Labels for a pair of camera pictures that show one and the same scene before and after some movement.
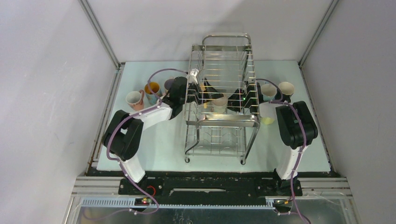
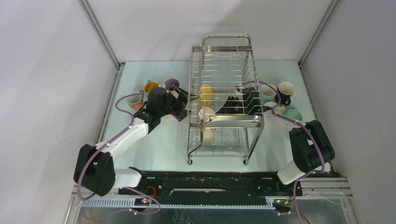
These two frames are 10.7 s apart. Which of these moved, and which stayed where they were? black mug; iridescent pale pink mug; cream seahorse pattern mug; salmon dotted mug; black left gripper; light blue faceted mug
Moved: black left gripper; cream seahorse pattern mug
Stayed: iridescent pale pink mug; black mug; salmon dotted mug; light blue faceted mug
